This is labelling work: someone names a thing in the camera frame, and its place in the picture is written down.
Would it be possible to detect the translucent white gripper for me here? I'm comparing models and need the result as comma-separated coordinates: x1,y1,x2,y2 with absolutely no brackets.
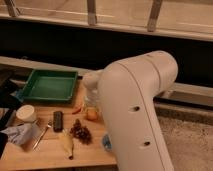
84,89,99,108

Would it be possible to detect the yellow apple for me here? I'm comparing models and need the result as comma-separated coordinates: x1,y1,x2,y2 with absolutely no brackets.
86,108,98,121

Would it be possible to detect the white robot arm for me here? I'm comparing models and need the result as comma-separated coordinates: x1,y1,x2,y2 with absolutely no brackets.
82,51,178,171

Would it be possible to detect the green plastic tray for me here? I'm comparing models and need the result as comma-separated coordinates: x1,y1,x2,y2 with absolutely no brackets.
22,70,78,103

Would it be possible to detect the dark grape bunch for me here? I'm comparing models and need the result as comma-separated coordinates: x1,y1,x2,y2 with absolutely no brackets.
70,119,92,144

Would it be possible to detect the black rectangular bar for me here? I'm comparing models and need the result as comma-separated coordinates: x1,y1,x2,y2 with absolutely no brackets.
53,111,63,132

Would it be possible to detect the blue plastic cup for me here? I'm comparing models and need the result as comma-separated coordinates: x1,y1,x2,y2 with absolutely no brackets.
102,135,112,151

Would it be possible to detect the yellow banana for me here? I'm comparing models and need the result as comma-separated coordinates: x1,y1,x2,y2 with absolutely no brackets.
59,130,74,160

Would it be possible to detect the metal spoon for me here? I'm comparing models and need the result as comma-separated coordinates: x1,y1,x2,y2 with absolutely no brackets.
33,120,52,150

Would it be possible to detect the white round container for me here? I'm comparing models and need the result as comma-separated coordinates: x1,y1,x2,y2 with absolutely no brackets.
16,105,37,123

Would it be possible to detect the crumpled grey cloth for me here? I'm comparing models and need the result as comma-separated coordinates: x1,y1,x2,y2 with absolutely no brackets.
2,123,41,146

